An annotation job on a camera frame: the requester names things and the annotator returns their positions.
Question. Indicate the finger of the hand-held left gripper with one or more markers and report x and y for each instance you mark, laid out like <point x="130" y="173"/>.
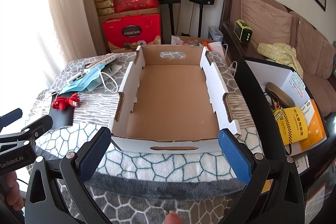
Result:
<point x="10" y="116"/>
<point x="39" y="125"/>

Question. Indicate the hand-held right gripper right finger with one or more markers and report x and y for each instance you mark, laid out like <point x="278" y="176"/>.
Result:
<point x="233" y="155"/>

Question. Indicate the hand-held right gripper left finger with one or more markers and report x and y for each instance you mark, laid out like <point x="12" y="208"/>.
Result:
<point x="94" y="153"/>

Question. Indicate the black booklet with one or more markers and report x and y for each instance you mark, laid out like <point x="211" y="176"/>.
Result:
<point x="61" y="119"/>

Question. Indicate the blue face mask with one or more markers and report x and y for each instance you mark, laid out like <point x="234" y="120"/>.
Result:
<point x="78" y="85"/>

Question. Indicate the cardboard box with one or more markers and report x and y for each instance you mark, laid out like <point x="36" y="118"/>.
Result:
<point x="170" y="98"/>

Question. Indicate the white printed tea packet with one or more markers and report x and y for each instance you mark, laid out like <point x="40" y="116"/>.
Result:
<point x="101" y="60"/>

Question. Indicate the person's left hand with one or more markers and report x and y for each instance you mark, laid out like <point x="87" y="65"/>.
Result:
<point x="13" y="195"/>

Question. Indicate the person's right hand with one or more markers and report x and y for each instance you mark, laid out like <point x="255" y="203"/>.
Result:
<point x="173" y="218"/>

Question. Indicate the yellow checkered booklet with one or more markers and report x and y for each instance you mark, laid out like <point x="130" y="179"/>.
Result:
<point x="294" y="125"/>

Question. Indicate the grey and white patterned blanket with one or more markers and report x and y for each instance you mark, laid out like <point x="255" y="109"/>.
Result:
<point x="162" y="163"/>

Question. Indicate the brown oval case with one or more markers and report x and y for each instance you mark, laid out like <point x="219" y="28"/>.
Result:
<point x="279" y="94"/>

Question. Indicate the orange product box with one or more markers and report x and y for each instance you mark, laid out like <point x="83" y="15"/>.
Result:
<point x="313" y="137"/>

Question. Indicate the white product box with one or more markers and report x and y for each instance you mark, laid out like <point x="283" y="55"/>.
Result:
<point x="312" y="108"/>

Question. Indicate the dark glass table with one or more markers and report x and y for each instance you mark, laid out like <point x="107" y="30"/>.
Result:
<point x="320" y="187"/>

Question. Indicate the black and white storage box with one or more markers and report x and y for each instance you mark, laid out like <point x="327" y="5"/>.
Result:
<point x="265" y="69"/>

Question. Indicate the brown sofa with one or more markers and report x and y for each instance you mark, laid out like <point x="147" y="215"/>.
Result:
<point x="317" y="98"/>

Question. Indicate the white paper sheet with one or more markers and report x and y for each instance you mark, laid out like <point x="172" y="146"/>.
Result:
<point x="218" y="47"/>

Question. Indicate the yellow checked cloth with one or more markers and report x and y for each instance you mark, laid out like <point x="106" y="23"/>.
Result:
<point x="281" y="53"/>

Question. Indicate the carton of assorted items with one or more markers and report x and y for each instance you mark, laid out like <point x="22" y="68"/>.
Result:
<point x="189" y="41"/>

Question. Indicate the grey blue box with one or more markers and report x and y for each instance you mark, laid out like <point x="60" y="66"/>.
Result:
<point x="215" y="33"/>

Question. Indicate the green portable device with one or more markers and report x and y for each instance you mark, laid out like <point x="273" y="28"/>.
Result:
<point x="242" y="31"/>

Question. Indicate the cream curtain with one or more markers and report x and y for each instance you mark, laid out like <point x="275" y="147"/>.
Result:
<point x="76" y="3"/>

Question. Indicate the red collection gift bag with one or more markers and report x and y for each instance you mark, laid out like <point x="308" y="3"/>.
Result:
<point x="131" y="29"/>

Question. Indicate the brown sofa cushion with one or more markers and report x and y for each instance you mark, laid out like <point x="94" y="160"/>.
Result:
<point x="265" y="16"/>
<point x="312" y="50"/>

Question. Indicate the black speaker stand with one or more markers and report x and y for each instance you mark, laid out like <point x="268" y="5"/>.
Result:
<point x="171" y="24"/>
<point x="201" y="20"/>

